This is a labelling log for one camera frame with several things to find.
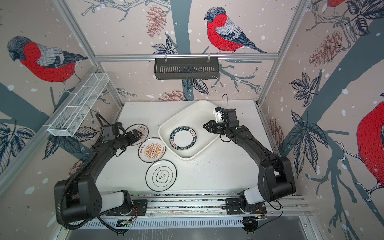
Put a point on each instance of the green rim plate front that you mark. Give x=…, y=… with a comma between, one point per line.
x=183, y=138

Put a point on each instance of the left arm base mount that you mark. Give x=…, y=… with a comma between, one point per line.
x=138, y=208

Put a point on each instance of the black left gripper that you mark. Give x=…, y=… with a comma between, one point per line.
x=131, y=139

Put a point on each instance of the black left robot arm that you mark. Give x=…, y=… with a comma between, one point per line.
x=78, y=199

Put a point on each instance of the white plastic bin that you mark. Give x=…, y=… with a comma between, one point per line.
x=193, y=116

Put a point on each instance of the white mesh wall shelf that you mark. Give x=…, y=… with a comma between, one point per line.
x=81, y=102

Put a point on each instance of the orange sunburst plate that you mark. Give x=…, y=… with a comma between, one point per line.
x=151, y=150

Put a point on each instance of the black wire wall basket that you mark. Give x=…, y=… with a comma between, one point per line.
x=187, y=69

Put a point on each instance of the aluminium rail base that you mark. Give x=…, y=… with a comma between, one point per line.
x=209, y=205

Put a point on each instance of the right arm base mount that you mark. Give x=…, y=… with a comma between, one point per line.
x=239, y=206

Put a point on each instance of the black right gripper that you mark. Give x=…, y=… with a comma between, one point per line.
x=212, y=128

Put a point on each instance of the black rim flower plate front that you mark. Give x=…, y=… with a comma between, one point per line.
x=161, y=175

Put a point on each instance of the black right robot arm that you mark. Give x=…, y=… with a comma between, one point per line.
x=275, y=177

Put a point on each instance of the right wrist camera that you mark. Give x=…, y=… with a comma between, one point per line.
x=224, y=115

